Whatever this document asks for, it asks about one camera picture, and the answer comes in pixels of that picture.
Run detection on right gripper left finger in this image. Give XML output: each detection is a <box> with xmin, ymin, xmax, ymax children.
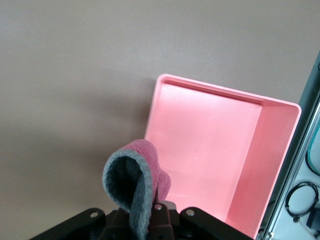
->
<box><xmin>29</xmin><ymin>208</ymin><xmax>137</xmax><ymax>240</ymax></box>

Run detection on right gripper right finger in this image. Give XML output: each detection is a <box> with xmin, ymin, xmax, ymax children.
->
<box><xmin>149</xmin><ymin>202</ymin><xmax>253</xmax><ymax>240</ymax></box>

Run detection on red cloth with grey trim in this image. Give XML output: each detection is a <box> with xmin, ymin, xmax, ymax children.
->
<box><xmin>102</xmin><ymin>139</ymin><xmax>172</xmax><ymax>240</ymax></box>

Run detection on pink plastic box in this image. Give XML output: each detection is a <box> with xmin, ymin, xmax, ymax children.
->
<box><xmin>144</xmin><ymin>73</ymin><xmax>302</xmax><ymax>238</ymax></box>

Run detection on green tube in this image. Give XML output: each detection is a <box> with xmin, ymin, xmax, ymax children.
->
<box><xmin>306</xmin><ymin>119</ymin><xmax>320</xmax><ymax>175</ymax></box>

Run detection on black cable coil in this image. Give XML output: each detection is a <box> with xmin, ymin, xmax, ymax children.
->
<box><xmin>284</xmin><ymin>182</ymin><xmax>320</xmax><ymax>222</ymax></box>

